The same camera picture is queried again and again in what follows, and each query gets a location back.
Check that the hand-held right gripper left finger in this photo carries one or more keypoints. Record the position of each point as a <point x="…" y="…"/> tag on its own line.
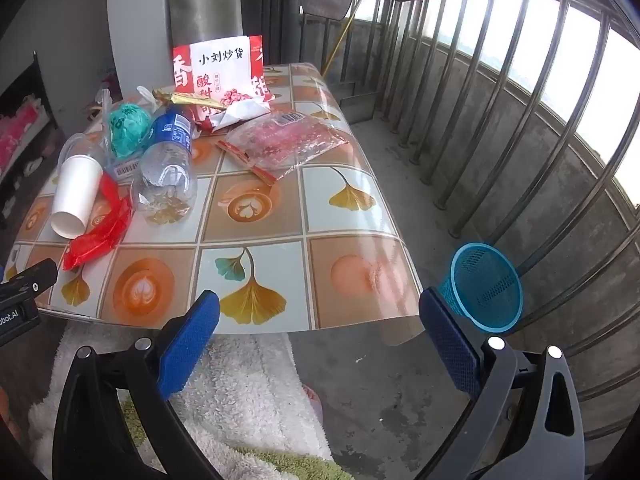
<point x="187" y="345"/>

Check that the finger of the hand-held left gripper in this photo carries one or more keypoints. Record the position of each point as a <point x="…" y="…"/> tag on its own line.
<point x="30" y="275"/>

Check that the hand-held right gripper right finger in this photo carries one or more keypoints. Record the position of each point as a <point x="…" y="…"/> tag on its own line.
<point x="450" y="345"/>

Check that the blue mesh waste basket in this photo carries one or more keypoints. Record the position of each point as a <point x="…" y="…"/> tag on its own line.
<point x="492" y="280"/>

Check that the red plastic wrapper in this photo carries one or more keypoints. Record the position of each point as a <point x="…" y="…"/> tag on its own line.
<point x="100" y="240"/>

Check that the white paper cup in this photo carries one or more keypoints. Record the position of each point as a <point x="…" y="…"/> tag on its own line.
<point x="75" y="190"/>

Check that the clear plastic cup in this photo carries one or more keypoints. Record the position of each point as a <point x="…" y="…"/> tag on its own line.
<point x="75" y="145"/>

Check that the blue label plastic bottle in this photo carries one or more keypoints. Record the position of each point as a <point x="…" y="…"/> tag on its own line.
<point x="165" y="170"/>

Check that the green plastic bag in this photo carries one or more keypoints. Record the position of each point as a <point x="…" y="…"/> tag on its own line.
<point x="127" y="125"/>

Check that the red stick packet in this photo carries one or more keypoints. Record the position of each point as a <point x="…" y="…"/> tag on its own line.
<point x="232" y="152"/>
<point x="262" y="175"/>

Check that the clear red printed plastic bag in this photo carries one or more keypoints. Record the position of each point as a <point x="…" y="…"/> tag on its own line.
<point x="290" y="140"/>

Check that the gold foil wrapper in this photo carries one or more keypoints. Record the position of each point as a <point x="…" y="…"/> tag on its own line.
<point x="180" y="97"/>

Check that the white red wrapper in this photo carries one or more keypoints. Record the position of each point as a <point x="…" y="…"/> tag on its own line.
<point x="235" y="112"/>

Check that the red white snack bag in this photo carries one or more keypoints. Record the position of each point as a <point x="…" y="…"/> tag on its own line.
<point x="220" y="60"/>

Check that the white fluffy blanket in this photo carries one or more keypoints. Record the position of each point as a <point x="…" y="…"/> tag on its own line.
<point x="250" y="390"/>

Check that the leaf patterned tablecloth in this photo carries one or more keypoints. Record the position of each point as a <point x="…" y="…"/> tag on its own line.
<point x="280" y="260"/>

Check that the metal balcony railing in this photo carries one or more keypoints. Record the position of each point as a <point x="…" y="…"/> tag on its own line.
<point x="442" y="204"/>

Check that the pink floral blanket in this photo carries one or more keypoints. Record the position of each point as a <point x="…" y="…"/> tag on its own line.
<point x="15" y="130"/>

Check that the white crumpled bag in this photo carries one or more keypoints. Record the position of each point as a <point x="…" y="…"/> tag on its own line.
<point x="107" y="85"/>

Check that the metal dustpan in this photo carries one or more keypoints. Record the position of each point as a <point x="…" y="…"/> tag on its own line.
<point x="360" y="105"/>

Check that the yellow broom stick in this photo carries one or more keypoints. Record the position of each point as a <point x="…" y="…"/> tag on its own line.
<point x="337" y="45"/>

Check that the grey curtain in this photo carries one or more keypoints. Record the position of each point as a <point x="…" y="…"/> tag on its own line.
<point x="205" y="0"/>

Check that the dark ribbed panel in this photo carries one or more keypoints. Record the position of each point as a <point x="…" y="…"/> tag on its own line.
<point x="270" y="20"/>

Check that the grey hanging cloth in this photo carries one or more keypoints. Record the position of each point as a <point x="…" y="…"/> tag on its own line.
<point x="327" y="2"/>

